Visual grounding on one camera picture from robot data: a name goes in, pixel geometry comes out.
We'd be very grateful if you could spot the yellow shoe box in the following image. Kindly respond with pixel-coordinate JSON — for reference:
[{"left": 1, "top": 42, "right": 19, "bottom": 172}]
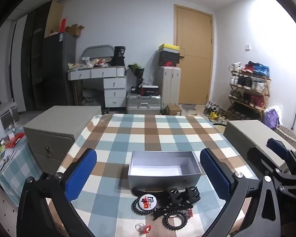
[{"left": 158, "top": 44, "right": 180, "bottom": 52}]

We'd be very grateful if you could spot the red packet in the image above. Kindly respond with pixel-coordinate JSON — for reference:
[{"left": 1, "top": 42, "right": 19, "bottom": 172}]
[{"left": 5, "top": 133, "right": 25, "bottom": 149}]

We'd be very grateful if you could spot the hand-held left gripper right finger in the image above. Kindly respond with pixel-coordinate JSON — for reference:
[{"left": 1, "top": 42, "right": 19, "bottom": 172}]
[{"left": 200, "top": 148, "right": 280, "bottom": 237}]

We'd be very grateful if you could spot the wooden door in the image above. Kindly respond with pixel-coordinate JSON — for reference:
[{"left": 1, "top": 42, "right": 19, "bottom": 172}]
[{"left": 174, "top": 4, "right": 214, "bottom": 105}]

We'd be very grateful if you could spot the green and black bouquet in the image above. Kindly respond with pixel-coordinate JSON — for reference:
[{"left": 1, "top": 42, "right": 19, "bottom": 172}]
[{"left": 127, "top": 63, "right": 145, "bottom": 80}]

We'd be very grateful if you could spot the wicker basket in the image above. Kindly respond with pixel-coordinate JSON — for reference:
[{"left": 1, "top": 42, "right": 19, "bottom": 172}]
[{"left": 275, "top": 125, "right": 296, "bottom": 151}]

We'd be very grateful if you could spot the leaning cardboard sheet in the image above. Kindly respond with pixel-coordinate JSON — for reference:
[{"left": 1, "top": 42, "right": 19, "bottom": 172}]
[{"left": 44, "top": 0, "right": 64, "bottom": 39}]

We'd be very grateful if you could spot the red and black shoe box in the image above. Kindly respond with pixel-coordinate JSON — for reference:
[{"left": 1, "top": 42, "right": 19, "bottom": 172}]
[{"left": 160, "top": 59, "right": 179, "bottom": 68}]

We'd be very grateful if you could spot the grey cabinet with keyhole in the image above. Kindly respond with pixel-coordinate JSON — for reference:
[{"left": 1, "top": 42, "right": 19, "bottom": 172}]
[{"left": 23, "top": 105, "right": 102, "bottom": 176}]

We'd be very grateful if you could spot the grey arched mirror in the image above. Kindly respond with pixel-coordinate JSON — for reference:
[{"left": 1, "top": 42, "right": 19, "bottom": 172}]
[{"left": 81, "top": 45, "right": 114, "bottom": 65}]

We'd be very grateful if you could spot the pile of shoes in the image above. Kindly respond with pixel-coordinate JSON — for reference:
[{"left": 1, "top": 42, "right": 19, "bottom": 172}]
[{"left": 203, "top": 101, "right": 229, "bottom": 124}]

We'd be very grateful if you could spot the wooden shoe rack with shoes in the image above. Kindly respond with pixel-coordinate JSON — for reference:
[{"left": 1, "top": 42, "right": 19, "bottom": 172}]
[{"left": 228, "top": 61, "right": 272, "bottom": 122}]

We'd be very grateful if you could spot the open cardboard box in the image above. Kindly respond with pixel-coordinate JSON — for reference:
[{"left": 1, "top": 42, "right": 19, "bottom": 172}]
[{"left": 65, "top": 24, "right": 86, "bottom": 38}]

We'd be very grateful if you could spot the purple bag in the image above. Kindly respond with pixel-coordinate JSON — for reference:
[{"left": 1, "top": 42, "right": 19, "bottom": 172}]
[{"left": 264, "top": 109, "right": 280, "bottom": 130}]

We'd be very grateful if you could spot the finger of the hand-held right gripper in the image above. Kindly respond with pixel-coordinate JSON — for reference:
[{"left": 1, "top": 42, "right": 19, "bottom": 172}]
[
  {"left": 266, "top": 138, "right": 296, "bottom": 176},
  {"left": 247, "top": 147, "right": 287, "bottom": 186}
]

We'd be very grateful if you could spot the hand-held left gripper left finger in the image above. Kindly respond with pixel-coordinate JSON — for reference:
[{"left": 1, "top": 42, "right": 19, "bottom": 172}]
[{"left": 17, "top": 148, "right": 98, "bottom": 237}]

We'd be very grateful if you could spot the black spiral hair tie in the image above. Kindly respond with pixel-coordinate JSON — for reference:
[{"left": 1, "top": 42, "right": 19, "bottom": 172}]
[{"left": 162, "top": 210, "right": 188, "bottom": 231}]

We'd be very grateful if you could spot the white vanity desk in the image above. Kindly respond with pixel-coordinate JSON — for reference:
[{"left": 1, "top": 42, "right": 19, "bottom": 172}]
[{"left": 67, "top": 67, "right": 128, "bottom": 108}]

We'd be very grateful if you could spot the black hair claw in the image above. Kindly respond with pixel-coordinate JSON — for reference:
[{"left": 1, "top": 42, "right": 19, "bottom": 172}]
[
  {"left": 166, "top": 188, "right": 185, "bottom": 204},
  {"left": 185, "top": 186, "right": 201, "bottom": 202}
]

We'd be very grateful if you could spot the blue plaid side cloth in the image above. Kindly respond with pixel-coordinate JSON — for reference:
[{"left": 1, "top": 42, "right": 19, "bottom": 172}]
[{"left": 0, "top": 126, "right": 42, "bottom": 208}]

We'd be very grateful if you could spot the cream upright suitcase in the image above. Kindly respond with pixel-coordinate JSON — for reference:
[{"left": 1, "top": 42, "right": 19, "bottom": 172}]
[{"left": 158, "top": 66, "right": 181, "bottom": 108}]

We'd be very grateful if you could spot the small brown cardboard box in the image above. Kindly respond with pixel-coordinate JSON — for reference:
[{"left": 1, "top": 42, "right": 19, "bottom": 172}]
[{"left": 166, "top": 104, "right": 183, "bottom": 116}]

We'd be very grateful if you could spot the black bag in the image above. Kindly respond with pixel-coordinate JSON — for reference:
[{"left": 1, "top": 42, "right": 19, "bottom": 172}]
[{"left": 111, "top": 46, "right": 126, "bottom": 67}]

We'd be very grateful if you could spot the black ring with badge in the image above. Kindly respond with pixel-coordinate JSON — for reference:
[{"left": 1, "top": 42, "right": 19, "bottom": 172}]
[{"left": 131, "top": 197, "right": 159, "bottom": 217}]

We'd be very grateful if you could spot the dark wardrobe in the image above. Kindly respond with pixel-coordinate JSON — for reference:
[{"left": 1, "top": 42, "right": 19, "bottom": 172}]
[{"left": 21, "top": 1, "right": 52, "bottom": 111}]

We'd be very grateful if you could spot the silver suitcase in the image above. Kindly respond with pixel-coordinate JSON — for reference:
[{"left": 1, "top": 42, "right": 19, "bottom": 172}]
[{"left": 126, "top": 94, "right": 162, "bottom": 115}]

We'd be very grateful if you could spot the clear ring with red tag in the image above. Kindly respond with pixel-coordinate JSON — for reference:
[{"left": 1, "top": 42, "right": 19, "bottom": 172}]
[{"left": 135, "top": 223, "right": 152, "bottom": 234}]

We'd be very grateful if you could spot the clutter of small packets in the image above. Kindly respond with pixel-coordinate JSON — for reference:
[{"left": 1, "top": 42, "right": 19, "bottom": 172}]
[{"left": 68, "top": 57, "right": 112, "bottom": 71}]

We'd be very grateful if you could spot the grey box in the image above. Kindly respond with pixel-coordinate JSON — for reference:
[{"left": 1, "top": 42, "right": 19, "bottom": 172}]
[{"left": 128, "top": 150, "right": 203, "bottom": 190}]

